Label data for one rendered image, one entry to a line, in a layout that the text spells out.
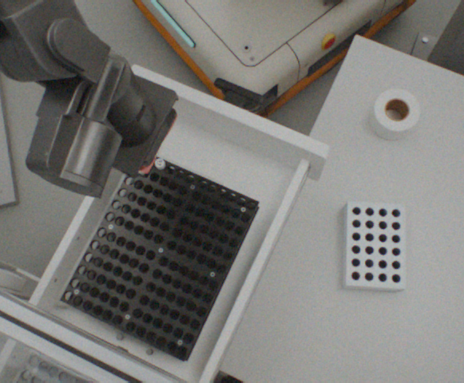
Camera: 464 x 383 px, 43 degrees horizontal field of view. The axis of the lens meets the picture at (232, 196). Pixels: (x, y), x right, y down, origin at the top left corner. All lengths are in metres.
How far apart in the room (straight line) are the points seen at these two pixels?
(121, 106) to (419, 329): 0.56
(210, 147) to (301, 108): 0.96
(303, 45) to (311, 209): 0.73
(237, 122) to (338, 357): 0.37
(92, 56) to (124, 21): 1.47
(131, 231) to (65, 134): 0.29
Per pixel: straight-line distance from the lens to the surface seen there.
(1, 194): 1.83
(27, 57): 0.50
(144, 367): 0.67
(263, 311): 0.89
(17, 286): 0.88
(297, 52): 1.57
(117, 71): 0.54
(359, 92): 0.99
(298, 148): 0.77
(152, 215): 0.78
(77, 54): 0.50
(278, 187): 0.84
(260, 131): 0.78
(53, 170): 0.52
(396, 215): 0.92
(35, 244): 1.79
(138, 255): 0.77
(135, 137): 0.61
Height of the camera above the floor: 1.65
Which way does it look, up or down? 75 degrees down
